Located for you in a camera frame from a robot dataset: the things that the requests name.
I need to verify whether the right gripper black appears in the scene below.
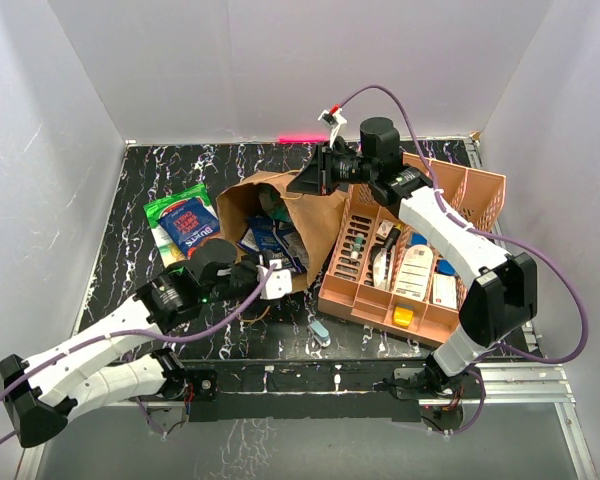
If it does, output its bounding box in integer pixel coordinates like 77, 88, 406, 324
287, 141, 378, 197

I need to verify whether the brown paper bag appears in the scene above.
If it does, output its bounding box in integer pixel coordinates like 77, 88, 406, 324
216, 171, 347, 294

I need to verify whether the green cassava chips bag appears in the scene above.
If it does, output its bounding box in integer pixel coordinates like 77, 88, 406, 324
144, 183, 220, 266

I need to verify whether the blue salt vinegar chips bag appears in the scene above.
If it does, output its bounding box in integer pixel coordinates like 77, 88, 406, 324
237, 216, 309, 275

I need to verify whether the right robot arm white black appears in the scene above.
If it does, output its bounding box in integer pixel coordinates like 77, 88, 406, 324
288, 110, 537, 397

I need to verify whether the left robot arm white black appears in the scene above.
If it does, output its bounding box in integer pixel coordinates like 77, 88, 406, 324
0, 238, 275, 448

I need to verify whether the teal snack packet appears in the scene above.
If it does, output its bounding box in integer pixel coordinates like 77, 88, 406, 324
258, 184, 290, 222

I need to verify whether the white green tube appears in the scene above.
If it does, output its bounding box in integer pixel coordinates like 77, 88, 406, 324
350, 233, 365, 260

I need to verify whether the small blue white stapler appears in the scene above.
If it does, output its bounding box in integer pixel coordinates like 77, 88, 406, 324
308, 321, 331, 348

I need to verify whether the black marker pen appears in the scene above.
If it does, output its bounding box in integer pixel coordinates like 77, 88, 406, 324
383, 226, 401, 252

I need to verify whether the orange plastic organizer tray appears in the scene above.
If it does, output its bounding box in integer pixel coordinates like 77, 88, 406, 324
317, 152, 508, 347

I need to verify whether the white label card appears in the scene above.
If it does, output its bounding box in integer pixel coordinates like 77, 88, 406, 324
394, 245, 434, 301

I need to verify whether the blue square box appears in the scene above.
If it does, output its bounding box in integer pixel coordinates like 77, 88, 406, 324
436, 259, 455, 276

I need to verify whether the yellow block in tray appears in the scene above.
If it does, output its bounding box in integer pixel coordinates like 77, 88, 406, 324
392, 305, 414, 328

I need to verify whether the white red box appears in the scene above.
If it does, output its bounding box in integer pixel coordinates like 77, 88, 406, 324
431, 273, 458, 310

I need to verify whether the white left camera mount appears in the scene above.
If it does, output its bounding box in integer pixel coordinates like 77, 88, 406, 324
257, 251, 293, 301

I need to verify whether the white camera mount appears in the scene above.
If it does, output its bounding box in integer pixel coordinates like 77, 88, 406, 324
257, 251, 293, 301
318, 104, 347, 147

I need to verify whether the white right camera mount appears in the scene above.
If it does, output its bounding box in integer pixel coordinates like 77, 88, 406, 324
318, 104, 347, 147

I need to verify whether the aluminium front rail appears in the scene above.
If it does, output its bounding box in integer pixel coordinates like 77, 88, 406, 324
18, 369, 577, 479

